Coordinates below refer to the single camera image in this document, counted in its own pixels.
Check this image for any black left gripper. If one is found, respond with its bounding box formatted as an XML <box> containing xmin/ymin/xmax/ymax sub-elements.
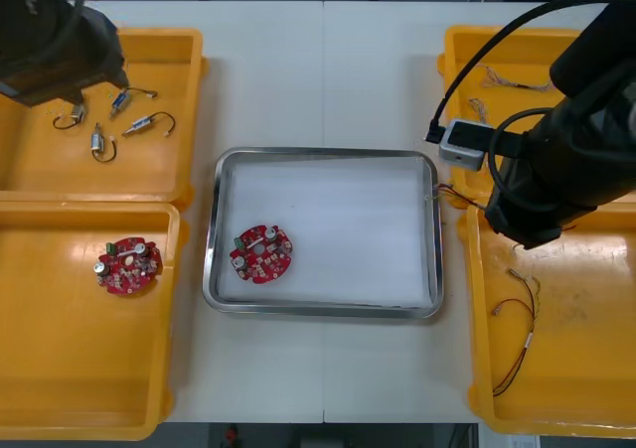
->
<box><xmin>0</xmin><ymin>6</ymin><xmax>130</xmax><ymax>109</ymax></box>

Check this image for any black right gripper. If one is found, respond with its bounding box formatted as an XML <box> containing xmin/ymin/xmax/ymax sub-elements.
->
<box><xmin>484</xmin><ymin>136</ymin><xmax>598</xmax><ymax>251</ymax></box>

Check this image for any small metal solenoid blue label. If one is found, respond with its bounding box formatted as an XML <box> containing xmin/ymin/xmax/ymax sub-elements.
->
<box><xmin>52</xmin><ymin>102</ymin><xmax>88</xmax><ymax>131</ymax></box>
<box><xmin>89</xmin><ymin>121</ymin><xmax>119</xmax><ymax>164</ymax></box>
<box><xmin>120</xmin><ymin>111</ymin><xmax>177</xmax><ymax>139</ymax></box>
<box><xmin>107</xmin><ymin>86</ymin><xmax>159</xmax><ymax>120</ymax></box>

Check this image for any red and black wire harness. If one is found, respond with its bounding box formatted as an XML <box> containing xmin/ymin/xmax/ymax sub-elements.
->
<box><xmin>430</xmin><ymin>182</ymin><xmax>577</xmax><ymax>256</ymax></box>

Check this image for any yellow-orange plastic bin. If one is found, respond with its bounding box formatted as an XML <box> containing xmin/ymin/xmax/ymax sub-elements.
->
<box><xmin>0</xmin><ymin>26</ymin><xmax>209</xmax><ymax>207</ymax></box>
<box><xmin>455</xmin><ymin>203</ymin><xmax>636</xmax><ymax>438</ymax></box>
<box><xmin>436</xmin><ymin>24</ymin><xmax>597</xmax><ymax>206</ymax></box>
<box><xmin>0</xmin><ymin>200</ymin><xmax>191</xmax><ymax>442</ymax></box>

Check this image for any white sheet liner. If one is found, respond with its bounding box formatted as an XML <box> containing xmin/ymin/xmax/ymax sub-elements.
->
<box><xmin>221</xmin><ymin>162</ymin><xmax>433</xmax><ymax>305</ymax></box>

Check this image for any round red circuit board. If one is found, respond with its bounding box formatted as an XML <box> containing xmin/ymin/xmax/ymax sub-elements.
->
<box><xmin>229</xmin><ymin>223</ymin><xmax>297</xmax><ymax>287</ymax></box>
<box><xmin>92</xmin><ymin>236</ymin><xmax>165</xmax><ymax>297</ymax></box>

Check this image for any steel tray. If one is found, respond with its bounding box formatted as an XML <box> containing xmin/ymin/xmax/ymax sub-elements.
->
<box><xmin>202</xmin><ymin>145</ymin><xmax>445</xmax><ymax>320</ymax></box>

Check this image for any thin grey wire harness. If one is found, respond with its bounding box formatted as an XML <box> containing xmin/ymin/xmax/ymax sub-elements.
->
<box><xmin>467</xmin><ymin>96</ymin><xmax>492</xmax><ymax>122</ymax></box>
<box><xmin>478</xmin><ymin>65</ymin><xmax>556</xmax><ymax>93</ymax></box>

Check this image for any red and yellow wire harness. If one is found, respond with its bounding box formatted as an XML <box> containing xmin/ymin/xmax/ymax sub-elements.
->
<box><xmin>490</xmin><ymin>267</ymin><xmax>544</xmax><ymax>397</ymax></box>

